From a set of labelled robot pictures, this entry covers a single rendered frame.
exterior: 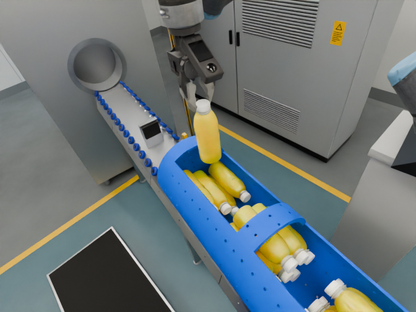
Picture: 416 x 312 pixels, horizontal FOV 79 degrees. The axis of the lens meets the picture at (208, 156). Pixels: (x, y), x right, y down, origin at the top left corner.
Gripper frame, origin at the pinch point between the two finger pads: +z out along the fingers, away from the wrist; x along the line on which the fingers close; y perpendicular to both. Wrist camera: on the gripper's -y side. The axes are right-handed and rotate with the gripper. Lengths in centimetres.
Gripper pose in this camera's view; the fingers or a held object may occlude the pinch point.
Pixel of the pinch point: (202, 104)
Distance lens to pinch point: 69.2
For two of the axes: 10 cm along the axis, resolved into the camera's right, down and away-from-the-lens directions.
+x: -8.2, 4.7, -3.3
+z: 1.3, 7.1, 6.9
